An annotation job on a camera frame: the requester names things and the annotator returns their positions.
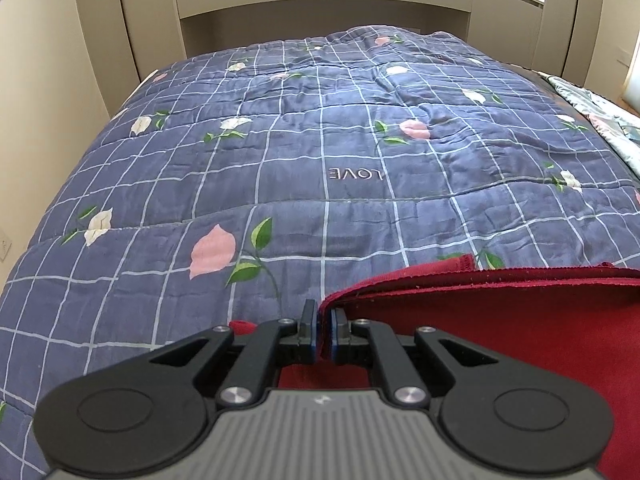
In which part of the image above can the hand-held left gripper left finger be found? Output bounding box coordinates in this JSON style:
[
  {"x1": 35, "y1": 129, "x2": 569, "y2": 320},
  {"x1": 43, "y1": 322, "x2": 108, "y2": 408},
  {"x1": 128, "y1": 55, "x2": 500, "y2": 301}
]
[{"x1": 149, "y1": 299, "x2": 318, "y2": 407}]

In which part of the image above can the light floral blanket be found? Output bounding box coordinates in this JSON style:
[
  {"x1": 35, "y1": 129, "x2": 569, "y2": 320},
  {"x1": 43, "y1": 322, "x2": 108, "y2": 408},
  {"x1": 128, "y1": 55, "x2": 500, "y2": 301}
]
[{"x1": 545, "y1": 75, "x2": 640, "y2": 176}]

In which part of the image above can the blue checked floral quilt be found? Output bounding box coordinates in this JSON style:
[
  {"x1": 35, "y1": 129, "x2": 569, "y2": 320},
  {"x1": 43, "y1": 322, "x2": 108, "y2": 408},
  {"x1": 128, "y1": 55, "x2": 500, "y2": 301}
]
[{"x1": 0, "y1": 24, "x2": 640, "y2": 461}]

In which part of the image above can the red long-sleeve shirt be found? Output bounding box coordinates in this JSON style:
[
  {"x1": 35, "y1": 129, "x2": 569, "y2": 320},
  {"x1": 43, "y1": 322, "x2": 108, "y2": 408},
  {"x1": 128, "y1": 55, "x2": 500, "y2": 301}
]
[{"x1": 227, "y1": 254, "x2": 640, "y2": 480}]

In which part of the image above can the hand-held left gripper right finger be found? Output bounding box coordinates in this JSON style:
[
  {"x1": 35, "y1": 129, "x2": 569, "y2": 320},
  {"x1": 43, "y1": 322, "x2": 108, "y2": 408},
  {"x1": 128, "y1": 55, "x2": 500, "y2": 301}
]
[{"x1": 327, "y1": 307, "x2": 502, "y2": 404}]

